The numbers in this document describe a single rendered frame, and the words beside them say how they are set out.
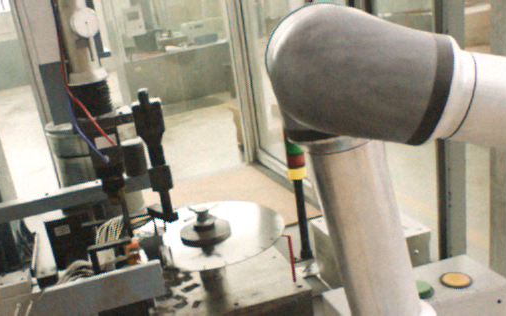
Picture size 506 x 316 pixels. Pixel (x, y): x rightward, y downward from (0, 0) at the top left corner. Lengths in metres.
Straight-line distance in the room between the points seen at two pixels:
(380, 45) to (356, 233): 0.25
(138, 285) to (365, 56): 0.63
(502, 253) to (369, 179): 0.48
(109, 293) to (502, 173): 0.68
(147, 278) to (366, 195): 0.46
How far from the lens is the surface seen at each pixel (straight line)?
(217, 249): 1.07
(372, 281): 0.68
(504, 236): 1.06
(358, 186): 0.63
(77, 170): 1.74
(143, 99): 0.98
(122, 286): 0.97
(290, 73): 0.50
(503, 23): 0.96
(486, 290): 1.02
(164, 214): 1.08
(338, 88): 0.47
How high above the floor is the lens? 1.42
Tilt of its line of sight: 19 degrees down
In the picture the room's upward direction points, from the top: 11 degrees counter-clockwise
